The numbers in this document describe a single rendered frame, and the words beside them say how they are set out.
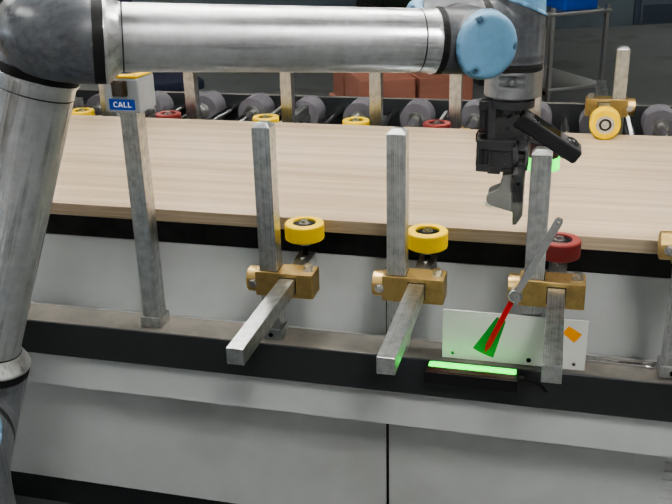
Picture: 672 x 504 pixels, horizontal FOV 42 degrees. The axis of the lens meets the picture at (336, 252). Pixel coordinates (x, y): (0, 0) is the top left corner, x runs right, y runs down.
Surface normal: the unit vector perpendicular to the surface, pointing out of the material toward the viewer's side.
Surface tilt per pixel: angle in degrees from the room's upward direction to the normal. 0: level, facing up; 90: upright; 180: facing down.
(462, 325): 90
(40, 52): 99
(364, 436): 90
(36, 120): 95
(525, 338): 90
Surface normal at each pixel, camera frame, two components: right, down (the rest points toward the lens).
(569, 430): -0.25, 0.36
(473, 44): 0.32, 0.35
